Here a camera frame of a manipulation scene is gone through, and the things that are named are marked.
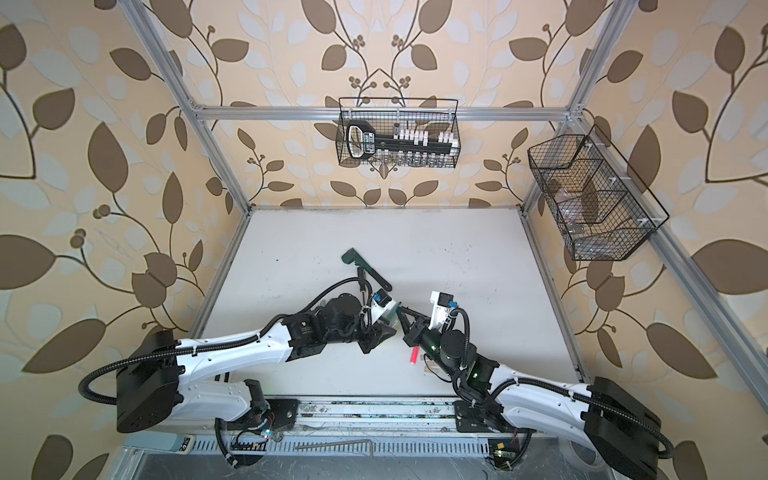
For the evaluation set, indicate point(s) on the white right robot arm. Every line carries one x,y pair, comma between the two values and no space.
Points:
600,416

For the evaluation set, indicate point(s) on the green highlighter pen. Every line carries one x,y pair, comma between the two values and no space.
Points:
390,314

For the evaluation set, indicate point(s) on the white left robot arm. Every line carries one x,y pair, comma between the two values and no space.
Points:
174,379

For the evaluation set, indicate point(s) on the aluminium frame rail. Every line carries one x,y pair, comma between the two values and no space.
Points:
740,349

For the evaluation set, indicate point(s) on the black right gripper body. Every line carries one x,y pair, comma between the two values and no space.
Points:
424,337

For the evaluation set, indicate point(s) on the black yellow screwdriver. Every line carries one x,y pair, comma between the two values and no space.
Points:
362,280

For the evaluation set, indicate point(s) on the black socket set holder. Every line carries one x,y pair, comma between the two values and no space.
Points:
400,142

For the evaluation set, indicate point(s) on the black wire basket right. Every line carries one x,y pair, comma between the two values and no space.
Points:
602,207

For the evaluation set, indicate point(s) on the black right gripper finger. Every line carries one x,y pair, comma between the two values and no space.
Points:
424,320
407,319

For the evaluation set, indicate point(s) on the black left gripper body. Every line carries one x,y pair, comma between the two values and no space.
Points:
373,337

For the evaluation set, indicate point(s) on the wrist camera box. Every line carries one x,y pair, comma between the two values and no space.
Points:
380,300
442,317

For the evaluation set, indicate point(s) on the black wire basket centre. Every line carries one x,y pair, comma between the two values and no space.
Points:
441,113

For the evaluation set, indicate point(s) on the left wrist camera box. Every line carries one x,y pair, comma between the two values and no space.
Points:
380,300

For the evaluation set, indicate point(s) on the clear tape roll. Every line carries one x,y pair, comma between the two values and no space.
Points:
583,458

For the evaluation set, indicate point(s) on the green pipe wrench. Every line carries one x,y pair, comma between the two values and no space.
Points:
351,256

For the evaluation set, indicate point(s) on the black wire basket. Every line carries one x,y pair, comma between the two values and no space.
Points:
441,113
602,207

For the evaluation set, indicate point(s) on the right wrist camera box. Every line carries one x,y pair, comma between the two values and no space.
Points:
442,317

